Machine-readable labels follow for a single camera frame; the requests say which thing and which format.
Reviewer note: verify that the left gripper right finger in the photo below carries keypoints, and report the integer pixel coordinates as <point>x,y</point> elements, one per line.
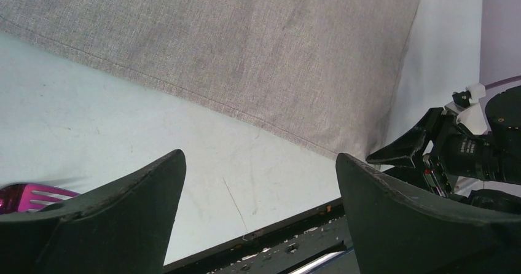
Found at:
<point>396,227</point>

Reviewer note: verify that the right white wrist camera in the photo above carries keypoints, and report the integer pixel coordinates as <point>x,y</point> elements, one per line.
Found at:
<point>466,108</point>

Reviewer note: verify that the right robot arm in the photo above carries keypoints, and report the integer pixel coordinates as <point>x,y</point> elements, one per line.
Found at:
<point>415,176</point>

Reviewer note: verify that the grey cloth napkin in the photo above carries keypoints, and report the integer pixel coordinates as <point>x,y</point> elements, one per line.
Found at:
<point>319,73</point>

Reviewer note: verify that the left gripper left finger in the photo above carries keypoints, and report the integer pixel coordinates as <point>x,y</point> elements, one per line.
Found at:
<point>121,227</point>

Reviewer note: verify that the purple metallic fork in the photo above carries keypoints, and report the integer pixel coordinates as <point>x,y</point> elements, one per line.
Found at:
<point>23,197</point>

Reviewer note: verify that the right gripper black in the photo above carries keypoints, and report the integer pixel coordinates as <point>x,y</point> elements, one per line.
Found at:
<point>457,152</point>

